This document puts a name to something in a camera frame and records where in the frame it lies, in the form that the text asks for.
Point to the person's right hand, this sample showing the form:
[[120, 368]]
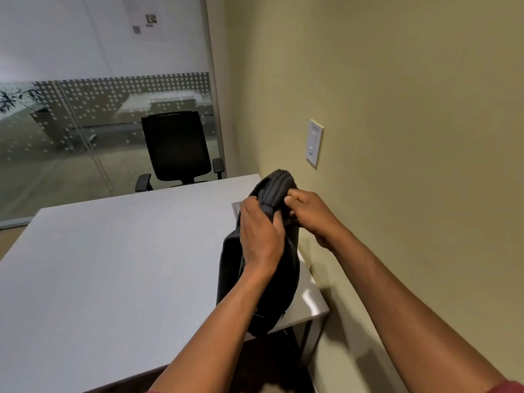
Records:
[[313, 216]]

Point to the person's left hand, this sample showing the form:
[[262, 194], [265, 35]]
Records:
[[262, 237]]

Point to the person's right fingers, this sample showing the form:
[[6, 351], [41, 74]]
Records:
[[293, 200]]

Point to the person's left thumb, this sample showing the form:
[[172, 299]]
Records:
[[279, 224]]

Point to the black backpack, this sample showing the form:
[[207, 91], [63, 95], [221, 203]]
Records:
[[274, 290]]

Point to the person's right forearm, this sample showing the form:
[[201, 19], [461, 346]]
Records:
[[405, 319]]

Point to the person's left forearm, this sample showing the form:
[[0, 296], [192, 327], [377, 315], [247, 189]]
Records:
[[221, 327]]

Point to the white table leg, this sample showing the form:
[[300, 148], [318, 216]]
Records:
[[313, 335]]

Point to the black office chair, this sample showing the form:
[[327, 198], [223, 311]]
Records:
[[176, 145]]

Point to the grey desk behind glass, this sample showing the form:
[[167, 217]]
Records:
[[123, 118]]

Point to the dotted glass partition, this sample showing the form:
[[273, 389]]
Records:
[[82, 118]]

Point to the red shirt sleeve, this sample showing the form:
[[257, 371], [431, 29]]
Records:
[[509, 388]]

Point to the green potted plant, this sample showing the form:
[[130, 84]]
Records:
[[16, 98]]

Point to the white wall light switch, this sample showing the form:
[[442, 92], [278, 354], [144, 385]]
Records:
[[314, 143]]

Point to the white wall poster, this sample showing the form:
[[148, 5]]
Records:
[[143, 16]]

